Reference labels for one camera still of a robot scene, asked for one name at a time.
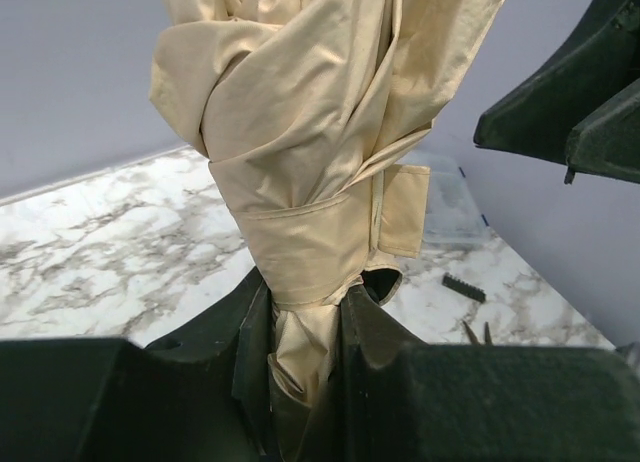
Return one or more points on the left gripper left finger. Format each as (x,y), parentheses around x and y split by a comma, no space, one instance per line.
(183,397)

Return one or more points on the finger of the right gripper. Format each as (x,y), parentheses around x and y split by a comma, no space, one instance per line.
(606,142)
(591,66)

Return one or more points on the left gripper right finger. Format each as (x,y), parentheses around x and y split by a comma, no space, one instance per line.
(407,400)

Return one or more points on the beige folding umbrella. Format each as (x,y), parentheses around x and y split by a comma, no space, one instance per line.
(304,110)

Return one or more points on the black hex key holder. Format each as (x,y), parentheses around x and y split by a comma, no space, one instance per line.
(463,288)

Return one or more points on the clear plastic screw box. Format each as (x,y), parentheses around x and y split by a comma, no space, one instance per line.
(452,220)

